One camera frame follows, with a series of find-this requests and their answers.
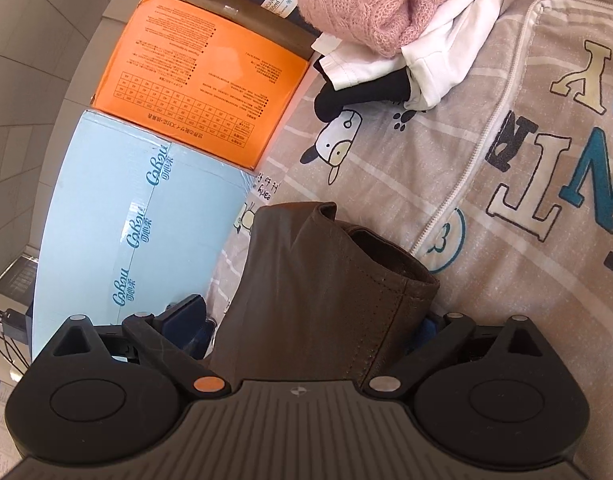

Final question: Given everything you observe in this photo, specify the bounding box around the light blue cardboard box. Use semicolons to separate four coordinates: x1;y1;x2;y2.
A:
30;109;260;361

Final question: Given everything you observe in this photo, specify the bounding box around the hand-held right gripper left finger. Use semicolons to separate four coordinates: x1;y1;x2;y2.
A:
45;295;232;397

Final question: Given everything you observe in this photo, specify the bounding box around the brown cardboard box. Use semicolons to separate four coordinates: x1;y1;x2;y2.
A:
156;0;319;61

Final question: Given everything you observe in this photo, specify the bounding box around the white garment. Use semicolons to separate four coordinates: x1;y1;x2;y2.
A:
313;0;524;110

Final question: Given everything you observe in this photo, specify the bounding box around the beige printed bed sheet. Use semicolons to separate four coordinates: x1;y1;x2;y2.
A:
206;0;613;391

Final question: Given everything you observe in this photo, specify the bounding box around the black garment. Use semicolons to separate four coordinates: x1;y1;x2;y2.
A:
313;66;412;121

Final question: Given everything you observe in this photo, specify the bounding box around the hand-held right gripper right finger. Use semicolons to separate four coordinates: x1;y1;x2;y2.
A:
362;312;557;395

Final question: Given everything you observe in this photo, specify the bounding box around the pink knitted sweater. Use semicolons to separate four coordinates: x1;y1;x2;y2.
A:
300;0;487;58

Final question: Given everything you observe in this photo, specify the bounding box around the black power adapter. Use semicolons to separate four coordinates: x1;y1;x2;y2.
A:
0;309;30;348

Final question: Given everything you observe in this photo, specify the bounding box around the brown leather garment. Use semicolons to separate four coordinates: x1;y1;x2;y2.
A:
209;202;441;387

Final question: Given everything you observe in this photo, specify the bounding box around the orange cardboard box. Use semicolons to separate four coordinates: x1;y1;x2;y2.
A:
90;0;311;171

